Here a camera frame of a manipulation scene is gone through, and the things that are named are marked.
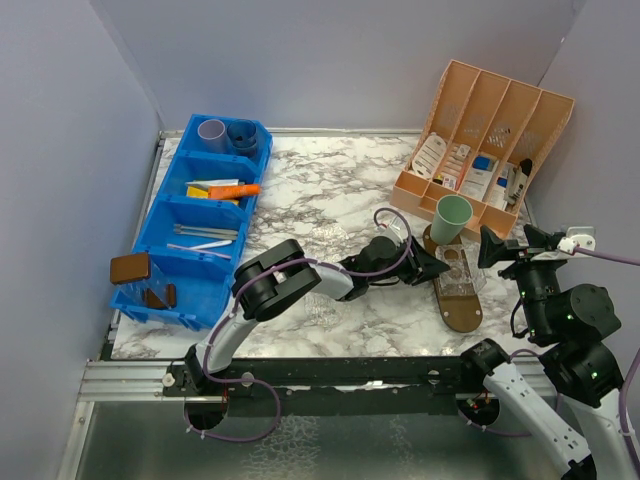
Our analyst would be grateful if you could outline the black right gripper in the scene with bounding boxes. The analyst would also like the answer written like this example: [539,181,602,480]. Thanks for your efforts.
[478,221,566,338]

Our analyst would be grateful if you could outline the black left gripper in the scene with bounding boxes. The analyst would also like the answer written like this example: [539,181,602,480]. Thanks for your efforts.
[367,236,448,286]

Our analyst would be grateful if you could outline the clear square toothbrush holder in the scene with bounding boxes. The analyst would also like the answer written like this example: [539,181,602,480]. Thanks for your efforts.
[434,243,487,299]

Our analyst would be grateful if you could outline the green plastic cup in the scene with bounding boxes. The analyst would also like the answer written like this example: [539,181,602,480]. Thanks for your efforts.
[430,195,473,245]

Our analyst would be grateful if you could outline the dark blue plastic cup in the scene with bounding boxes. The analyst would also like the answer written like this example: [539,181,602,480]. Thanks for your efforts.
[227,119,257,158]

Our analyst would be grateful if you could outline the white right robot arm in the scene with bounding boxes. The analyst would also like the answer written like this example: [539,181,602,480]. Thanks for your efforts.
[459,225,639,479]

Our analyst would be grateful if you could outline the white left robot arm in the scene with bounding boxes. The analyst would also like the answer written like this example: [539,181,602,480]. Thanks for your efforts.
[185,235,450,395]

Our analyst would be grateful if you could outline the brown oval wooden tray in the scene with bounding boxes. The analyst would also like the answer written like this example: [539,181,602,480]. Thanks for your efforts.
[422,226,483,333]

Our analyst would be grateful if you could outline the white blue box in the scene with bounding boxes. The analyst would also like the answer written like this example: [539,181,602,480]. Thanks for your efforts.
[472,155,497,172]

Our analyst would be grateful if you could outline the white oval soap packet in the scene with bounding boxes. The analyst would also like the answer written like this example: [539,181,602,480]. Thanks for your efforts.
[411,132,447,179]

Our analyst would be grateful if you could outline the peach compartment organizer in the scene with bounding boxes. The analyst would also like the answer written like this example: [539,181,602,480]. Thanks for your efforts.
[390,60,575,240]

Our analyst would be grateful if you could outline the blue plastic bin organizer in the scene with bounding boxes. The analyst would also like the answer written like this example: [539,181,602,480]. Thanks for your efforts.
[110,114,272,331]

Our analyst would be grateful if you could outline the lilac plastic cup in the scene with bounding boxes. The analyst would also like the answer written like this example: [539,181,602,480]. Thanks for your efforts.
[197,118,227,154]

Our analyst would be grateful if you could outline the brown lid clear box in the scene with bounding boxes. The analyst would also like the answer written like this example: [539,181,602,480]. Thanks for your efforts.
[110,252,177,310]

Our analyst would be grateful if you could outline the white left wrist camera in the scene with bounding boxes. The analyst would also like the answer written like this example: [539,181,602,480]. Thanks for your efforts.
[376,215,407,249]

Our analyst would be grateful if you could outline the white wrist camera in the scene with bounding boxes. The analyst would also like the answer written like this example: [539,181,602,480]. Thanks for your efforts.
[376,215,407,249]
[533,226,596,261]

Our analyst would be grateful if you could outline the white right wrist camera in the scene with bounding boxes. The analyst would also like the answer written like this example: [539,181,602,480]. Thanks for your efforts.
[533,226,596,261]

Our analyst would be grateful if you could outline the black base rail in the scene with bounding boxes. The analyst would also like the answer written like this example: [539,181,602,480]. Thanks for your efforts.
[162,349,500,425]

